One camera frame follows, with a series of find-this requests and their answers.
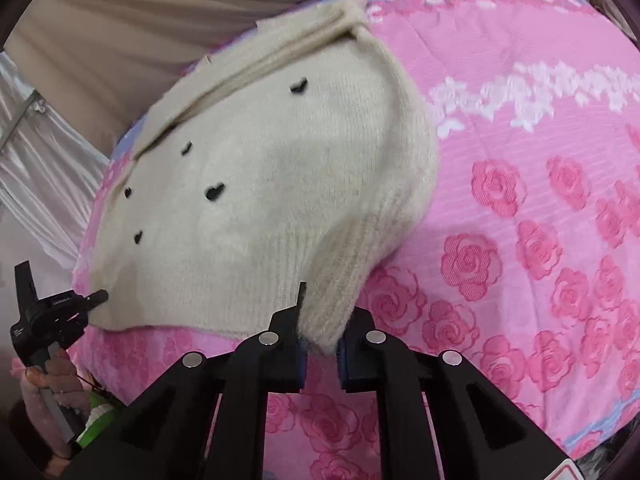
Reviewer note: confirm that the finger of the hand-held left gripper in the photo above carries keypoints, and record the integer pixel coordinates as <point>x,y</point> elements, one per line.
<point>97,297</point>

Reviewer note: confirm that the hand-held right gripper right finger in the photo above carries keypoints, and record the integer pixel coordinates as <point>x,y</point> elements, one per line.
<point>345,366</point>

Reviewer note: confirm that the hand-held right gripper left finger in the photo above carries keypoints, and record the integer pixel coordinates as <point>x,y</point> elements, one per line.
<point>297,362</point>

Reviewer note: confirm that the cream knit sweater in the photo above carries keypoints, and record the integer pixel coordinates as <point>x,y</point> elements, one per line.
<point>260,175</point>

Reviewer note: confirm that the person's left forearm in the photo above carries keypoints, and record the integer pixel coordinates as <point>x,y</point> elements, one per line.
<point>35,422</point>

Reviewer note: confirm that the person's left hand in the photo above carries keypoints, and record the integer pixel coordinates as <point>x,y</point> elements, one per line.
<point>55,375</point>

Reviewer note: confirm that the green plastic object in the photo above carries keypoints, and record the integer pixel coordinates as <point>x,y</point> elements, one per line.
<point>100,430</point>

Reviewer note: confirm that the white satin curtain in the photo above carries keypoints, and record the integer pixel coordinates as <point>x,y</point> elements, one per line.
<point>40,180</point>

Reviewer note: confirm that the metal canopy rod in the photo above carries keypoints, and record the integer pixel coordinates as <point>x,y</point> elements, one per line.
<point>21,122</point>

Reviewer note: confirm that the pink floral bed sheet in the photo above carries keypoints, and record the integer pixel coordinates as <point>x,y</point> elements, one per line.
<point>525,135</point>

